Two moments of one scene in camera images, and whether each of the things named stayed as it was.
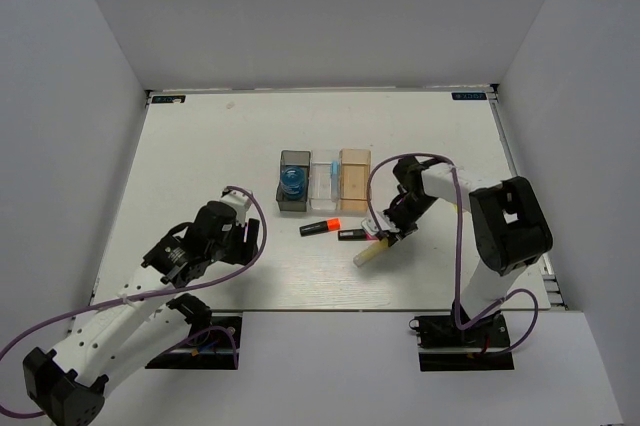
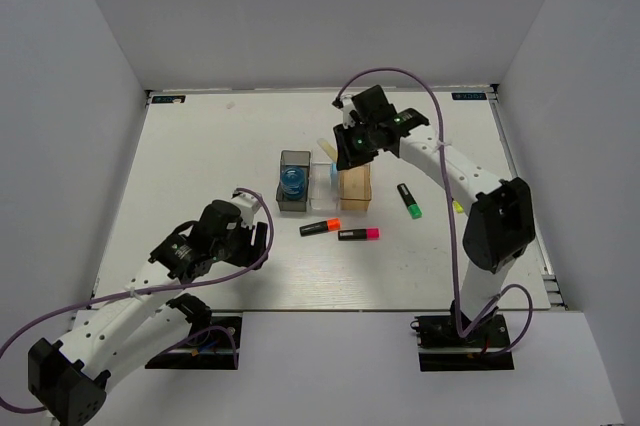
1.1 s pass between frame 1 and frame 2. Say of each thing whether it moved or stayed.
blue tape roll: stayed
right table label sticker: stayed
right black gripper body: moved
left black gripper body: stayed
